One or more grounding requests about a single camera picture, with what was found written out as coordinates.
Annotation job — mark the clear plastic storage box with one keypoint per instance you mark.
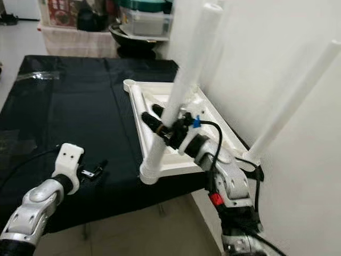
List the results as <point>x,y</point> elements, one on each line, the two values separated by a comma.
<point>146,22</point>

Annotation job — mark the green pot lid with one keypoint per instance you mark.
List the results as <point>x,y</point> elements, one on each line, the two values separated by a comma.
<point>144,5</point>

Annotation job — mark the black wok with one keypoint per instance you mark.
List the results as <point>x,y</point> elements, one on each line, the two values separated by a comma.
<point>137,41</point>

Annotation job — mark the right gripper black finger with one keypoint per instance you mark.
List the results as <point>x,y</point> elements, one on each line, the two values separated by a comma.
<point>158,110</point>
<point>154,124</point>

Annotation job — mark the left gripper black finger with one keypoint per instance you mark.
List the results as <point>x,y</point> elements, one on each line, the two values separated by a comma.
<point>97,172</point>

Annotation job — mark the black floor stand base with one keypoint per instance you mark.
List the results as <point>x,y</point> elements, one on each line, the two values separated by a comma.
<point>8,19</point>

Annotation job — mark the clear tape cross patch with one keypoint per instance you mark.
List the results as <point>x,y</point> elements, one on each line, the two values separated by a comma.
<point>11,141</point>

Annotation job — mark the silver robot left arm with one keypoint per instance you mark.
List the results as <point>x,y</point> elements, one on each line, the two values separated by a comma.
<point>34,210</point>

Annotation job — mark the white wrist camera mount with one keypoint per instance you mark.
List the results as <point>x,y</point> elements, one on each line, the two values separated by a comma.
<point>197,140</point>
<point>69,160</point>

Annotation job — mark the orange lidded storage box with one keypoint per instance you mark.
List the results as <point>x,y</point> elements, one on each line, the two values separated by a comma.
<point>59,13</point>

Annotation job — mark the white plastic children table top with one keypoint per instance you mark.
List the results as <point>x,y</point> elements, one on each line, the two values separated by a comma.
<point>197,162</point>

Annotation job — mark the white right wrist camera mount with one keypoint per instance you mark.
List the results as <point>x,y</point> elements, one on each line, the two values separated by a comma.
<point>197,140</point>

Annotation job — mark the black tablecloth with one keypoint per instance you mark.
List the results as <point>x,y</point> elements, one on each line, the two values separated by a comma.
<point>74,112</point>

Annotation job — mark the beige cloth covered stand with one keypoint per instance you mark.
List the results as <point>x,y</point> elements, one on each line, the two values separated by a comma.
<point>77,44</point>

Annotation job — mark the clear tape strip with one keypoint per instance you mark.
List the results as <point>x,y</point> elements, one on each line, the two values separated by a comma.
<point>38,76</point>

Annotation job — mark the black plastic bag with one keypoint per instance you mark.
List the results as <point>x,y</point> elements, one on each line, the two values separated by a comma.
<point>91,16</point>

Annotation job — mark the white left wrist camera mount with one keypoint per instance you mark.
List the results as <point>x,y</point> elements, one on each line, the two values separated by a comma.
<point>69,160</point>

